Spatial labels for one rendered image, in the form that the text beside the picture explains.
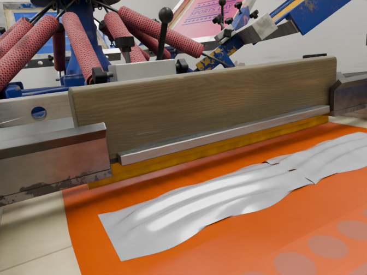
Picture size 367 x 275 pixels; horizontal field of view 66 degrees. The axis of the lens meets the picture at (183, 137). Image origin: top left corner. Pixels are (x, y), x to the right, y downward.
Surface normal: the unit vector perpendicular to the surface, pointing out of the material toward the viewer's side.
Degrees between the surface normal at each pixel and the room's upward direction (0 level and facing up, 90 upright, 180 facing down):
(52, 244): 0
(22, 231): 0
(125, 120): 90
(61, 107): 90
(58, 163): 90
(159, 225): 30
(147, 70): 90
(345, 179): 0
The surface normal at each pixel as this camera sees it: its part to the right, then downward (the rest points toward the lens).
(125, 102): 0.47, 0.19
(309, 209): -0.09, -0.96
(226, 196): 0.12, -0.72
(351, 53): -0.88, 0.21
